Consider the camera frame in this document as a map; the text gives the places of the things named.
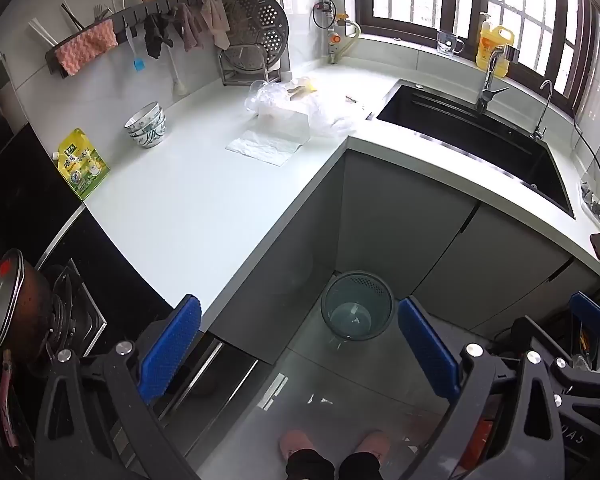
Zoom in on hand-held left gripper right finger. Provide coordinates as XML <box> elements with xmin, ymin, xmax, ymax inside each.
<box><xmin>397</xmin><ymin>296</ymin><xmax>566</xmax><ymax>480</ymax></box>

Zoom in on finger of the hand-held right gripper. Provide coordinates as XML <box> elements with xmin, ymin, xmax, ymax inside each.
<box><xmin>568</xmin><ymin>291</ymin><xmax>600</xmax><ymax>330</ymax></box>
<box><xmin>510</xmin><ymin>315</ymin><xmax>577</xmax><ymax>361</ymax></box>

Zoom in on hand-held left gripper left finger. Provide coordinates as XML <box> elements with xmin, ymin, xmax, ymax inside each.
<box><xmin>35</xmin><ymin>294</ymin><xmax>203</xmax><ymax>480</ymax></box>

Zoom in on grey mesh trash bin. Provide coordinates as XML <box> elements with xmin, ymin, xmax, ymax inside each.
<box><xmin>321</xmin><ymin>270</ymin><xmax>396</xmax><ymax>343</ymax></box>

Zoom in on white paper napkin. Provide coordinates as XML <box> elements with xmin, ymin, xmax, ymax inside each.
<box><xmin>225</xmin><ymin>130</ymin><xmax>304</xmax><ymax>167</ymax></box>

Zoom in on white tissue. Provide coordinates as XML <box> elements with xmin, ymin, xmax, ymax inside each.
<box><xmin>307</xmin><ymin>92</ymin><xmax>370</xmax><ymax>138</ymax></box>

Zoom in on stack of clear plastic cups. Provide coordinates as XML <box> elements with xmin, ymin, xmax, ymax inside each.
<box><xmin>245</xmin><ymin>80</ymin><xmax>282</xmax><ymax>116</ymax></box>

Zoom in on grey drawer front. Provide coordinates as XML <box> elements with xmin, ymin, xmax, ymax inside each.
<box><xmin>150</xmin><ymin>332</ymin><xmax>261</xmax><ymax>426</ymax></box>

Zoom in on grey cabinet door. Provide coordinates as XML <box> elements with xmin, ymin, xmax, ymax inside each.
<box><xmin>337</xmin><ymin>150</ymin><xmax>482</xmax><ymax>292</ymax></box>
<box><xmin>412</xmin><ymin>200</ymin><xmax>577</xmax><ymax>332</ymax></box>
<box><xmin>207</xmin><ymin>160</ymin><xmax>347</xmax><ymax>334</ymax></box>

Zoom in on black gas stove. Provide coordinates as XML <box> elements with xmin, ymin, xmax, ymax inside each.
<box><xmin>30</xmin><ymin>207</ymin><xmax>183</xmax><ymax>441</ymax></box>

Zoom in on pink slipper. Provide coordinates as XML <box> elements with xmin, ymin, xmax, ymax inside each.
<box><xmin>279</xmin><ymin>430</ymin><xmax>315</xmax><ymax>466</ymax></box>
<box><xmin>354</xmin><ymin>430</ymin><xmax>392</xmax><ymax>466</ymax></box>

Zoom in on person's right leg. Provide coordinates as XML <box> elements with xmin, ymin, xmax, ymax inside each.
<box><xmin>339</xmin><ymin>452</ymin><xmax>385</xmax><ymax>480</ymax></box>

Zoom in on person's leg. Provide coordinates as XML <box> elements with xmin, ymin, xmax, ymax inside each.
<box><xmin>339</xmin><ymin>452</ymin><xmax>385</xmax><ymax>480</ymax></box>
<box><xmin>285</xmin><ymin>450</ymin><xmax>336</xmax><ymax>480</ymax></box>

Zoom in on dark red cooking pot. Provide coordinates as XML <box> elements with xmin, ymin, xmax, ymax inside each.
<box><xmin>0</xmin><ymin>247</ymin><xmax>57</xmax><ymax>364</ymax></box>

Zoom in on person's left leg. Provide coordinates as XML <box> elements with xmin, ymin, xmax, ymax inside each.
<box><xmin>285</xmin><ymin>450</ymin><xmax>336</xmax><ymax>480</ymax></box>

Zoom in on small chrome tap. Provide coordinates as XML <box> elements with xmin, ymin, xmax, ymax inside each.
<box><xmin>531</xmin><ymin>80</ymin><xmax>555</xmax><ymax>140</ymax></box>

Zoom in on yellow green spouted pouch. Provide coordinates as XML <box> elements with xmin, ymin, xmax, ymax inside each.
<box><xmin>55</xmin><ymin>127</ymin><xmax>112</xmax><ymax>201</ymax></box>

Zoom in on black kitchen sink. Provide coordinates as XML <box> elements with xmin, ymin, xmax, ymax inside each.
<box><xmin>377</xmin><ymin>80</ymin><xmax>576</xmax><ymax>219</ymax></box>

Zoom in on chrome kitchen faucet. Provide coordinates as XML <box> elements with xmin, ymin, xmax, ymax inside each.
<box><xmin>475</xmin><ymin>45</ymin><xmax>522</xmax><ymax>114</ymax></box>

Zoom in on white bottle brush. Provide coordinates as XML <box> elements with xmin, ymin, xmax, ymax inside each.
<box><xmin>165</xmin><ymin>40</ymin><xmax>189</xmax><ymax>97</ymax></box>

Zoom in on blue silicone brush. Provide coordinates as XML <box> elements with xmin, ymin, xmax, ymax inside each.
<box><xmin>125</xmin><ymin>30</ymin><xmax>147</xmax><ymax>74</ymax></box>

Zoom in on yellow detergent bottle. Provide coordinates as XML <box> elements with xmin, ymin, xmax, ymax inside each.
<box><xmin>476</xmin><ymin>12</ymin><xmax>516</xmax><ymax>79</ymax></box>

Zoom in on metal dish rack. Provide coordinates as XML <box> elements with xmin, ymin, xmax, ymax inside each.
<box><xmin>218</xmin><ymin>45</ymin><xmax>283</xmax><ymax>87</ymax></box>

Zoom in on clear glass mug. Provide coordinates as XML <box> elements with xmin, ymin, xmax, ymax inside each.
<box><xmin>436</xmin><ymin>30</ymin><xmax>466</xmax><ymax>56</ymax></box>

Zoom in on dark grey cloth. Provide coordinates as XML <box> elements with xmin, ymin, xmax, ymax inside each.
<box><xmin>142</xmin><ymin>12</ymin><xmax>176</xmax><ymax>59</ymax></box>

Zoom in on pink textured dish cloth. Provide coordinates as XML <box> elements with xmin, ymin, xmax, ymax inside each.
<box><xmin>55</xmin><ymin>20</ymin><xmax>119</xmax><ymax>75</ymax></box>

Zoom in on mauve cloth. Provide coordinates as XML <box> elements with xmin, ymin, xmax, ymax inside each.
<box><xmin>172</xmin><ymin>4</ymin><xmax>206</xmax><ymax>53</ymax></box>

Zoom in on light pink cloth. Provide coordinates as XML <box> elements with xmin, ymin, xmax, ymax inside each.
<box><xmin>201</xmin><ymin>0</ymin><xmax>231</xmax><ymax>51</ymax></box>

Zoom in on perforated metal steamer tray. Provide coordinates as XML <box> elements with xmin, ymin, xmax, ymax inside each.
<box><xmin>225</xmin><ymin>0</ymin><xmax>290</xmax><ymax>69</ymax></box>

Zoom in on white chopsticks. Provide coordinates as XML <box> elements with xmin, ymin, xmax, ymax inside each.
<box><xmin>29</xmin><ymin>19</ymin><xmax>59</xmax><ymax>47</ymax></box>

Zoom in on black power cable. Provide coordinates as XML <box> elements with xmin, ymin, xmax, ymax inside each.
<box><xmin>572</xmin><ymin>120</ymin><xmax>600</xmax><ymax>211</ymax></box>

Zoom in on red pan handle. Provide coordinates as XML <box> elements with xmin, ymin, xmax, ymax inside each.
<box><xmin>0</xmin><ymin>350</ymin><xmax>22</xmax><ymax>449</ymax></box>

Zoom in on yellow gas hose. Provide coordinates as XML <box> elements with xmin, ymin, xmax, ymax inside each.
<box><xmin>336</xmin><ymin>20</ymin><xmax>362</xmax><ymax>61</ymax></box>

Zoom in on dark wall rail rack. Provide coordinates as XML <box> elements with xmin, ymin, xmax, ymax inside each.
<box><xmin>45</xmin><ymin>0</ymin><xmax>221</xmax><ymax>78</ymax></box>

